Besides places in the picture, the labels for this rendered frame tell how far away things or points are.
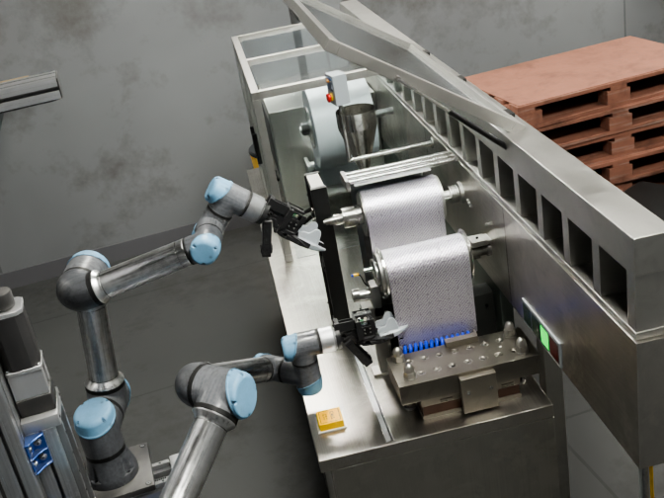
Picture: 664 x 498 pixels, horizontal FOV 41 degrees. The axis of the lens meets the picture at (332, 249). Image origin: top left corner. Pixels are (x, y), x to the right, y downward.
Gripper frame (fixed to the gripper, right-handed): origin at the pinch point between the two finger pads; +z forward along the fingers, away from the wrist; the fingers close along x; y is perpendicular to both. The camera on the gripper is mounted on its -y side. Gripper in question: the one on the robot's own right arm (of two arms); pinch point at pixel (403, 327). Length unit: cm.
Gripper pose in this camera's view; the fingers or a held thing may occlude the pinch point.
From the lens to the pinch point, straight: 256.9
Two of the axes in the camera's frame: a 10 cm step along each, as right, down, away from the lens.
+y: -1.6, -8.9, -4.2
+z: 9.7, -2.2, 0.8
